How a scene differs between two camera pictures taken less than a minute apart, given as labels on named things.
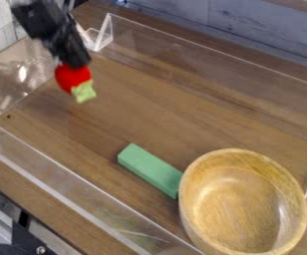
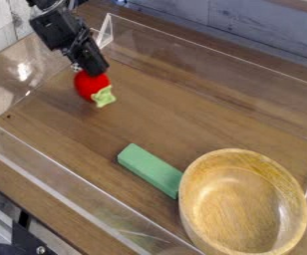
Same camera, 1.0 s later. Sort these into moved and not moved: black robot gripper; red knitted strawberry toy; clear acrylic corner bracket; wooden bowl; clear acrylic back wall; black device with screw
Moved: black robot gripper; red knitted strawberry toy
Not moved: black device with screw; clear acrylic corner bracket; wooden bowl; clear acrylic back wall
